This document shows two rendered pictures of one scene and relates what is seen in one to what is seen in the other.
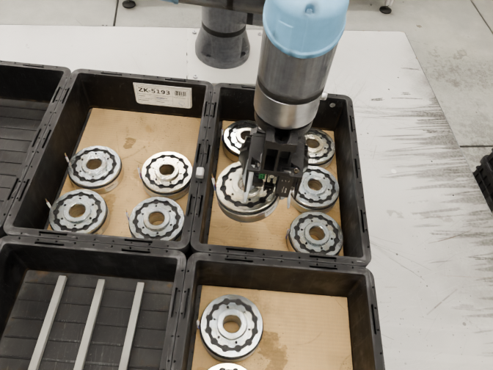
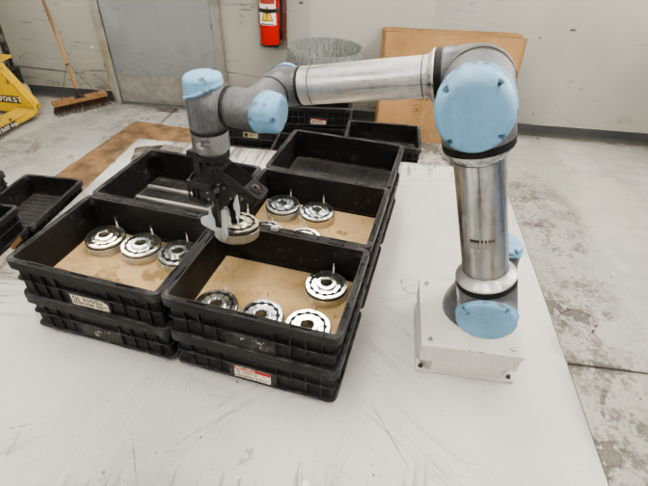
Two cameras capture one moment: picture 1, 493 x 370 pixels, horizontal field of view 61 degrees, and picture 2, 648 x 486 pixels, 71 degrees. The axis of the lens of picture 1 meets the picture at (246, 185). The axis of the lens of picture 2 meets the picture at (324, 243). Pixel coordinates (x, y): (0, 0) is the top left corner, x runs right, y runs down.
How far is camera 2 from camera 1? 1.14 m
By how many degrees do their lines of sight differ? 68
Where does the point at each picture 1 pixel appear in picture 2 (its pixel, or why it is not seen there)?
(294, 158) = (200, 179)
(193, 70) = (437, 283)
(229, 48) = (452, 293)
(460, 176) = not seen: outside the picture
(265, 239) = (231, 287)
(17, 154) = not seen: hidden behind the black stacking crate
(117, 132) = (353, 228)
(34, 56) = not seen: hidden behind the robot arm
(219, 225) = (254, 266)
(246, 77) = (430, 321)
